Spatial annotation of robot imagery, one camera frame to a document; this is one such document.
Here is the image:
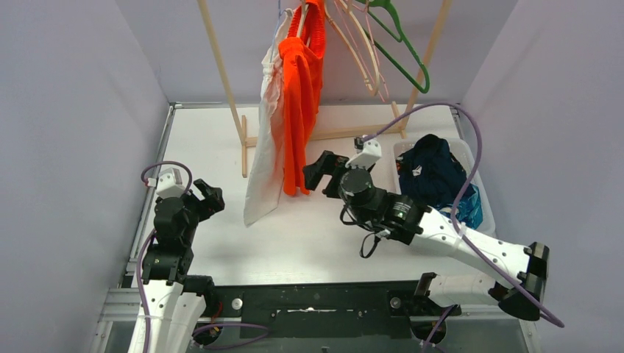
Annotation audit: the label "navy blue shorts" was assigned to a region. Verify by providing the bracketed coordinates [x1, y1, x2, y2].
[395, 134, 467, 209]

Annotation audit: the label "orange shorts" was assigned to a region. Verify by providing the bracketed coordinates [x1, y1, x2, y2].
[278, 1, 326, 196]

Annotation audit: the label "clear plastic basket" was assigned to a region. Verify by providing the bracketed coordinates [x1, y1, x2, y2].
[391, 138, 497, 238]

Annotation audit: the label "blue patterned shorts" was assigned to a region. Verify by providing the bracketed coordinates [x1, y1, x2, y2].
[454, 184, 483, 229]

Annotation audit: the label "pink hanger of blue shorts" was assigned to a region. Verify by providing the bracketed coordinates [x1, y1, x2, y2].
[333, 1, 389, 102]

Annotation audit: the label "wooden hanger of orange shorts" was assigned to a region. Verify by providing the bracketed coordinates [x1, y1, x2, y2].
[296, 0, 311, 46]

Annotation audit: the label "green hanger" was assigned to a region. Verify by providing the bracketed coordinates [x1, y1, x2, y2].
[358, 0, 430, 93]

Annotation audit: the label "wooden hanger of navy shorts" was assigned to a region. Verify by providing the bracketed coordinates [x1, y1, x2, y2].
[325, 1, 382, 96]

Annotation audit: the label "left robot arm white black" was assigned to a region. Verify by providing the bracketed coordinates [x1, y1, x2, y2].
[128, 179, 224, 352]

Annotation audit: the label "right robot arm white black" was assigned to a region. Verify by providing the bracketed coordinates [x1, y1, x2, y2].
[302, 151, 549, 321]

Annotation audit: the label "white shorts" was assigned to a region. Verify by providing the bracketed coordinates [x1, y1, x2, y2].
[243, 11, 294, 227]

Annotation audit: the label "lilac hanger of white shorts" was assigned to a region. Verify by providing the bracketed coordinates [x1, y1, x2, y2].
[269, 0, 293, 51]

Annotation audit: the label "wooden clothes rack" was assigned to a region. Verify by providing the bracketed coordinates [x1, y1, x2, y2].
[197, 1, 452, 178]

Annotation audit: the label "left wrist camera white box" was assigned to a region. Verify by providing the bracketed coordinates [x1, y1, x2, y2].
[155, 168, 185, 199]

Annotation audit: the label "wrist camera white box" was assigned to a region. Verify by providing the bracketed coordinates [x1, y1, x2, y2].
[155, 168, 185, 199]
[345, 136, 383, 172]

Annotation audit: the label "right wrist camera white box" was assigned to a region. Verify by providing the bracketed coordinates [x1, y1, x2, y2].
[345, 136, 383, 172]

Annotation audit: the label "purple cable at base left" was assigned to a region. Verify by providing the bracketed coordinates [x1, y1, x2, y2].
[190, 322, 270, 352]

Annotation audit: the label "purple cable at base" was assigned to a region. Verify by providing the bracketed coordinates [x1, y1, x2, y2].
[190, 322, 270, 352]
[419, 304, 459, 353]

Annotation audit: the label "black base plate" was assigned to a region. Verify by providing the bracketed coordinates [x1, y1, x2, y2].
[192, 280, 462, 349]

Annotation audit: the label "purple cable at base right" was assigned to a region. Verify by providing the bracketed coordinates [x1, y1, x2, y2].
[419, 304, 459, 353]

